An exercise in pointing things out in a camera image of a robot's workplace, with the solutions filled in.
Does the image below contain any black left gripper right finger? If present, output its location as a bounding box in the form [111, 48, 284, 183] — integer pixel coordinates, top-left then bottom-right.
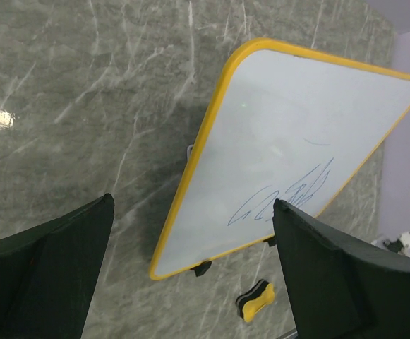
[272, 199, 410, 338]

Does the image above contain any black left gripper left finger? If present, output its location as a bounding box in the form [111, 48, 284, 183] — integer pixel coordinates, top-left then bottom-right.
[0, 194, 114, 338]

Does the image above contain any yellow black whiteboard eraser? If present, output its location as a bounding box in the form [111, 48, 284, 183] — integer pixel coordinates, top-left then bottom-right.
[235, 279, 275, 323]

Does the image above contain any yellow framed whiteboard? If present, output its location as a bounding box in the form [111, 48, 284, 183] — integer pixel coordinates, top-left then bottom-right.
[149, 37, 410, 280]

